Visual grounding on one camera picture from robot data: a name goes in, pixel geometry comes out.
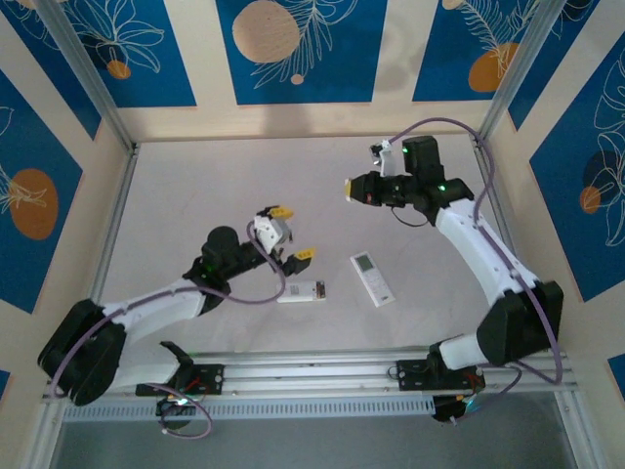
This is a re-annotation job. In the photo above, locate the white remote with printed label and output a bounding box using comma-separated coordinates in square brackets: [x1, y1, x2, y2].
[275, 278, 330, 306]

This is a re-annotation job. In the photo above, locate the white remote with display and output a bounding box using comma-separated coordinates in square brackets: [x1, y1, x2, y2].
[350, 250, 396, 309]

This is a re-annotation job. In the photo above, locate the black electronics box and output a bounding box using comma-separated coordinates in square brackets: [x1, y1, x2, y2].
[432, 394, 479, 425]
[154, 395, 197, 431]

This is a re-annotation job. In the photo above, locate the aluminium frame rail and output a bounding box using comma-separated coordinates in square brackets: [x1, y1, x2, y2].
[470, 135, 519, 275]
[87, 144, 143, 307]

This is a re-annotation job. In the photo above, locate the wide aluminium base rail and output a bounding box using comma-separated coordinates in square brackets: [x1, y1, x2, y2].
[42, 347, 582, 405]

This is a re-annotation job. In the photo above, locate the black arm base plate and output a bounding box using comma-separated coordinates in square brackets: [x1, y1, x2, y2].
[396, 358, 487, 393]
[134, 363, 227, 398]

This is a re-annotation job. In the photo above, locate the grey slotted cable duct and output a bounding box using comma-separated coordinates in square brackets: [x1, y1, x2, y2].
[62, 396, 437, 422]

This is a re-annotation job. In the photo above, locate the aluminium frame post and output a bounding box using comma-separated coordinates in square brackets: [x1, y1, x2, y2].
[34, 0, 142, 155]
[554, 389, 604, 469]
[478, 0, 572, 146]
[22, 401, 67, 469]

